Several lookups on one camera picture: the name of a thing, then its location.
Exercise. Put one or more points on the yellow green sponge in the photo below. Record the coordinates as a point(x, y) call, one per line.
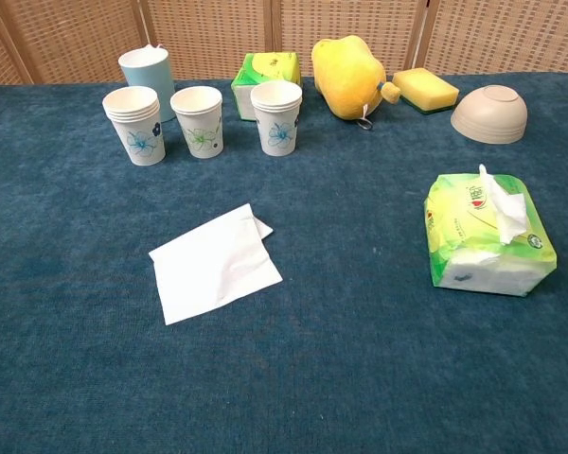
point(426, 87)

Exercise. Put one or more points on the beige upturned bowl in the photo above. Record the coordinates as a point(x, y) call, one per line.
point(487, 111)

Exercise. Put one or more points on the yellow plush toy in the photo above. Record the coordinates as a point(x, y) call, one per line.
point(345, 75)

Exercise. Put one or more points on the green cube tissue pack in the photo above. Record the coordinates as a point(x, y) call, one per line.
point(270, 68)

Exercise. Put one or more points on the green yellow tissue pack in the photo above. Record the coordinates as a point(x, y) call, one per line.
point(459, 227)

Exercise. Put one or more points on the green flower paper cup stack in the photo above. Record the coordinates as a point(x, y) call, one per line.
point(201, 132)

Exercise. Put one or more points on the light blue cylindrical cup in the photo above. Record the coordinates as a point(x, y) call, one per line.
point(156, 71)

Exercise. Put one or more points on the blue flower paper cup stack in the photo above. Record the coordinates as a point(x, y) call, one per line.
point(279, 132)
point(139, 137)

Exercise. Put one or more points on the dark blue tablecloth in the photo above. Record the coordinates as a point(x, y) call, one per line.
point(265, 359)

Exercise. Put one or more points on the white tissue sheet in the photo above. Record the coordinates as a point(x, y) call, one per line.
point(208, 269)
point(511, 217)

